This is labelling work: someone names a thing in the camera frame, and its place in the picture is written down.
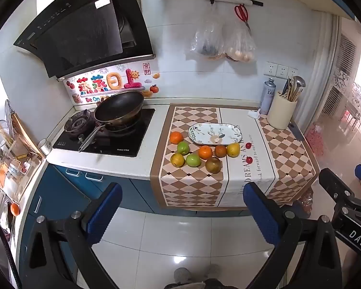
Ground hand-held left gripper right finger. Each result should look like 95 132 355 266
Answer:
243 182 342 289

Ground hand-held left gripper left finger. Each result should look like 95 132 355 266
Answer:
24 182 123 289

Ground brownish orange fruit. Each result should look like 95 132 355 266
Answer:
205 157 222 174

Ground yellow citrus fruit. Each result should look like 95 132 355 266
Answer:
170 153 185 167
226 143 240 158

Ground floral oval plate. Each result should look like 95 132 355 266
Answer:
188 123 244 145

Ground blue kitchen cabinet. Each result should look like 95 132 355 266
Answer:
18 164 259 280

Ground dark rectangular object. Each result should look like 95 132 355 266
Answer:
288 122 304 141

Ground checkered table mat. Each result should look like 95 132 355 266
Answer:
150 104 317 208

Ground black gas stove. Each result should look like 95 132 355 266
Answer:
52 107 156 158

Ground cream utensil holder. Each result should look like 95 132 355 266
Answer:
266 91 298 131

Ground white cup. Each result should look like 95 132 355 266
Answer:
38 138 52 156

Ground person's dark trousers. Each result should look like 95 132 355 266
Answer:
164 278 229 289

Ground grey slipper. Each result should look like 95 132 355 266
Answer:
174 267 191 283

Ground bundle of chopsticks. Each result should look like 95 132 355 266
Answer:
279 78 297 102

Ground metal ladle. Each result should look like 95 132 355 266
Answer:
291 75 306 101

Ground grey spray can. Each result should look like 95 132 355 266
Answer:
259 78 277 115

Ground black wok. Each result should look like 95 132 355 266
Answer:
78 91 145 153

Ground wooden cutting board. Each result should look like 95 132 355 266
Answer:
10 113 45 159

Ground metal dish rack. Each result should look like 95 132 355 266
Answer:
0 99 45 202

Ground glass sliding door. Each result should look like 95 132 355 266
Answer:
313 15 361 169

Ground clear plastic bag with eggs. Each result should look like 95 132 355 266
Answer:
224 21 257 64

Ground black range hood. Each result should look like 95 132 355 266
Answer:
13 0 155 79

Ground red scissors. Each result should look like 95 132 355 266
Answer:
234 4 253 33

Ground colourful wall sticker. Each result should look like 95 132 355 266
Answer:
64 63 161 104

